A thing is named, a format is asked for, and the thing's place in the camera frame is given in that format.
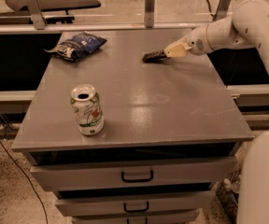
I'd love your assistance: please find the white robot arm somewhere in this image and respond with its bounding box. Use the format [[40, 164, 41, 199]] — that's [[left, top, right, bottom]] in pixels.
[[164, 0, 269, 224]]

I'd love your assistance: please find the blue chip bag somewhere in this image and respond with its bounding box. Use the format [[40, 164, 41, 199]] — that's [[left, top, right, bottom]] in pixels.
[[46, 32, 106, 62]]

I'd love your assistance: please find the white green soda can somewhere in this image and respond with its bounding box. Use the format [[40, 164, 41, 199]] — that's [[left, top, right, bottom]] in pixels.
[[70, 84, 104, 136]]

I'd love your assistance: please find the grey drawer cabinet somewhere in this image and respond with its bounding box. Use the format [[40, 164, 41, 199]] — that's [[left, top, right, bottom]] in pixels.
[[11, 28, 255, 224]]

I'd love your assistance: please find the top grey drawer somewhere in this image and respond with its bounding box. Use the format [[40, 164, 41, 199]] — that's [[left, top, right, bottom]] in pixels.
[[31, 156, 237, 191]]

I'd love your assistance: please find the grey drawer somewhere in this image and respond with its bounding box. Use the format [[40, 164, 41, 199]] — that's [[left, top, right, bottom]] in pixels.
[[31, 156, 237, 191], [55, 190, 215, 217], [72, 209, 199, 224]]

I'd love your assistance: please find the black bench seat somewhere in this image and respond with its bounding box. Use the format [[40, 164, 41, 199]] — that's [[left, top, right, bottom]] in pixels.
[[0, 0, 101, 25]]

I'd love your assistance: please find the clear plastic bottle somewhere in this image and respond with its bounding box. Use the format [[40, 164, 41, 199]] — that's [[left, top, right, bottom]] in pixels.
[[223, 176, 240, 194]]

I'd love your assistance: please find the middle grey drawer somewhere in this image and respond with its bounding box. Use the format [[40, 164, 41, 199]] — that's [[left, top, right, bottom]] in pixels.
[[55, 190, 215, 217]]

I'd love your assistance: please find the bottom grey drawer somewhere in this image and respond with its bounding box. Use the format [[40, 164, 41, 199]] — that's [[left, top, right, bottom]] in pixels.
[[72, 209, 199, 224]]

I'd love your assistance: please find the middle metal bracket post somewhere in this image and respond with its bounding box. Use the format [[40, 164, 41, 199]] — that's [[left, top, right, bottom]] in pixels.
[[144, 0, 155, 28]]

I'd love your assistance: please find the metal bracket post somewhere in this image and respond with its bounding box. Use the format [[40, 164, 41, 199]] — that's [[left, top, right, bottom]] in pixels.
[[144, 0, 155, 28], [24, 0, 46, 30], [213, 0, 231, 21]]

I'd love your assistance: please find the right metal bracket post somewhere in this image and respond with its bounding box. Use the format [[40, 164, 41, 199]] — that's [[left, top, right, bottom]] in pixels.
[[213, 0, 231, 21]]

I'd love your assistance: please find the left metal bracket post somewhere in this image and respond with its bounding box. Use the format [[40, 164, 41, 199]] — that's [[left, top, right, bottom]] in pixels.
[[24, 0, 46, 30]]

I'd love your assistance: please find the wire basket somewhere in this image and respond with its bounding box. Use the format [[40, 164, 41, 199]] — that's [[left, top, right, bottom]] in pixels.
[[216, 171, 240, 224]]

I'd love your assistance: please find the black floor cable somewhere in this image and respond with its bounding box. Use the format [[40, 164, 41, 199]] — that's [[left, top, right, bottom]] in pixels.
[[0, 121, 50, 224]]

